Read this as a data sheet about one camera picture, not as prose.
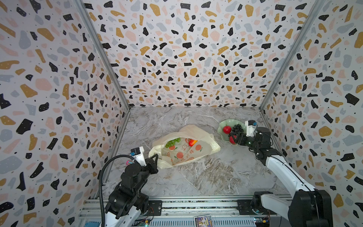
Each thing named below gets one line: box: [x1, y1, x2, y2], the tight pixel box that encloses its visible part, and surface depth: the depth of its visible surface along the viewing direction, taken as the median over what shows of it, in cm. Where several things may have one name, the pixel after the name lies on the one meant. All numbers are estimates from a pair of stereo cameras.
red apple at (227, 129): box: [222, 123, 233, 135], surface depth 105 cm
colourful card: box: [193, 214, 214, 227], surface depth 70 cm
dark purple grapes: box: [232, 123, 244, 133], surface depth 102 cm
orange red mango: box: [188, 139, 199, 147], surface depth 97 cm
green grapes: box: [164, 137, 182, 149], surface depth 99 cm
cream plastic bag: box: [148, 124, 221, 170], surface depth 89 cm
